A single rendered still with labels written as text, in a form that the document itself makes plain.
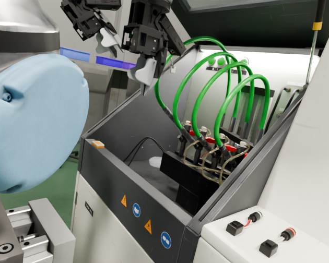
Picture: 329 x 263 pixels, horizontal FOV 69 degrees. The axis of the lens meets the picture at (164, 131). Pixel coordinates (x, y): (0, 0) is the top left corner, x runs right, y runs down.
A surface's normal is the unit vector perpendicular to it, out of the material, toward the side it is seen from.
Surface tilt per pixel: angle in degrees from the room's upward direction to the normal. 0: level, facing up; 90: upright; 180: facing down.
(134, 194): 90
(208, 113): 90
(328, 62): 76
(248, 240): 0
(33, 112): 97
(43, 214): 0
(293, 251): 0
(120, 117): 90
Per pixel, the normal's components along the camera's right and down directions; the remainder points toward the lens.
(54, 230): 0.19, -0.96
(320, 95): -0.70, -0.23
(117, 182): -0.77, 0.00
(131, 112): 0.61, 0.30
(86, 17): 0.47, 0.07
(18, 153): 0.93, 0.35
